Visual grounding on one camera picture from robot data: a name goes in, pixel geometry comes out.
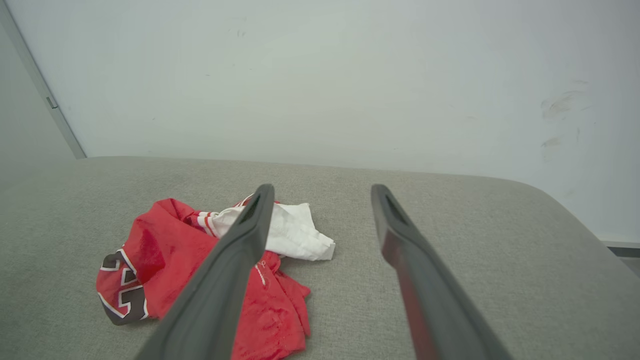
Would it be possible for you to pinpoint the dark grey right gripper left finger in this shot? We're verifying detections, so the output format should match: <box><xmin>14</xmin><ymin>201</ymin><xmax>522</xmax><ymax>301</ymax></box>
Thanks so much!
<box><xmin>136</xmin><ymin>183</ymin><xmax>276</xmax><ymax>360</ymax></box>

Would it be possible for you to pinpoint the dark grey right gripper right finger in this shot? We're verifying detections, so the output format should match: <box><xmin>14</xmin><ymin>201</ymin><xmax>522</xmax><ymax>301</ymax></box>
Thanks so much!
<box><xmin>370</xmin><ymin>183</ymin><xmax>513</xmax><ymax>360</ymax></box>

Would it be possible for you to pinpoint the grey metal wall strip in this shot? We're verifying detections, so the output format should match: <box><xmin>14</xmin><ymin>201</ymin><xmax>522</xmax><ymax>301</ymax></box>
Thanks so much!
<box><xmin>0</xmin><ymin>0</ymin><xmax>87</xmax><ymax>160</ymax></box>

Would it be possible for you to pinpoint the red and white jersey shirt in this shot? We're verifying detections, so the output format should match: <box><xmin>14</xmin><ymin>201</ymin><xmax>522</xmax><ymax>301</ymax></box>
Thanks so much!
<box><xmin>96</xmin><ymin>194</ymin><xmax>336</xmax><ymax>360</ymax></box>

